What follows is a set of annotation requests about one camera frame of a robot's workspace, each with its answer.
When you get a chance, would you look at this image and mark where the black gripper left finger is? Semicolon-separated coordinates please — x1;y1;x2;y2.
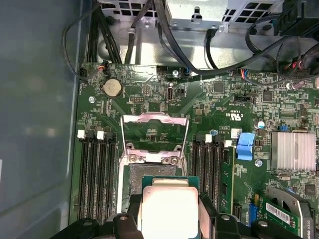
51;194;144;239

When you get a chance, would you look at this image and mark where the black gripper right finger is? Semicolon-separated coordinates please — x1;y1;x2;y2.
199;195;300;239

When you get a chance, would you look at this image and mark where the silver top CPU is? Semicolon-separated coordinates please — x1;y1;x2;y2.
141;175;200;239

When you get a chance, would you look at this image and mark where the metal wire locking lever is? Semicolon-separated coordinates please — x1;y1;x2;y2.
183;117;190;164

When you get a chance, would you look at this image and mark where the CPU socket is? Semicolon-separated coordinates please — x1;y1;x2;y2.
116;158;188;215

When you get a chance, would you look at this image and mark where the blue plastic slot latch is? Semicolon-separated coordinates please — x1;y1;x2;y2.
236;132;256;160

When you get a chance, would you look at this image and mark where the black graphics card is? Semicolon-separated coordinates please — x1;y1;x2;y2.
254;185;319;239

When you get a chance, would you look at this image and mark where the silver finned heatsink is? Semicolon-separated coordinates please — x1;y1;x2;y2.
271;131;317;170

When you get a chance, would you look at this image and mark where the green motherboard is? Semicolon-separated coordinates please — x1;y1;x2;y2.
68;62;319;239

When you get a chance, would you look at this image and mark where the silver coin battery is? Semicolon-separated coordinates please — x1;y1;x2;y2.
103;78;123;98

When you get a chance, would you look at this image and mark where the black PC case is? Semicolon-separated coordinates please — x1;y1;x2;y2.
0;0;319;239

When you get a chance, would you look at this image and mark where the metal drive cage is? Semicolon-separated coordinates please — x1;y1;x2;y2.
98;0;285;29

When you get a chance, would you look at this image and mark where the black plastic connector block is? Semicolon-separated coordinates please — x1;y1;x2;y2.
279;0;319;38

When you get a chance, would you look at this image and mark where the short black cable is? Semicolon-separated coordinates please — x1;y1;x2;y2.
204;27;220;70

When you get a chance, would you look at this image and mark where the black cable silver tie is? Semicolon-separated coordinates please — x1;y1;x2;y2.
124;0;155;65

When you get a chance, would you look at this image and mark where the looped black cable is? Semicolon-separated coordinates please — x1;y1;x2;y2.
245;13;319;59

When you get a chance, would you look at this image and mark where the black cable bundle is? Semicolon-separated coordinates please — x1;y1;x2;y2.
86;6;123;65

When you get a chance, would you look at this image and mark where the flat black cable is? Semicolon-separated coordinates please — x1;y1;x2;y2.
153;0;286;77

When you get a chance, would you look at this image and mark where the sleeved power wire bundle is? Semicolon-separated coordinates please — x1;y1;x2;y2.
274;43;319;83

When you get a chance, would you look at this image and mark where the thin black wire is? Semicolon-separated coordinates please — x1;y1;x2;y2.
61;4;107;83

